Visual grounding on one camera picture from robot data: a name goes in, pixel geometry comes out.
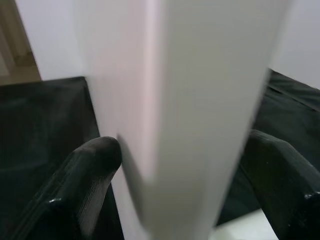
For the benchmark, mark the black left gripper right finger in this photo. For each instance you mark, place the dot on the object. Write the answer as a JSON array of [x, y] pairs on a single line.
[[282, 180]]

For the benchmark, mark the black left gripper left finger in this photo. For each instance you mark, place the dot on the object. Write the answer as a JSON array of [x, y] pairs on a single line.
[[75, 190]]

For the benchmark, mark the white plastic table top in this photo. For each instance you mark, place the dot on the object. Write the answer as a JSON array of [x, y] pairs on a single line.
[[245, 225]]

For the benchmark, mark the white plastic table leg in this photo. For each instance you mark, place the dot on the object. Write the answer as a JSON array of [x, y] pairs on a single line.
[[187, 112]]

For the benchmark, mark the black tablecloth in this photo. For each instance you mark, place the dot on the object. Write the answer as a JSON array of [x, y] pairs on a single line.
[[37, 112]]

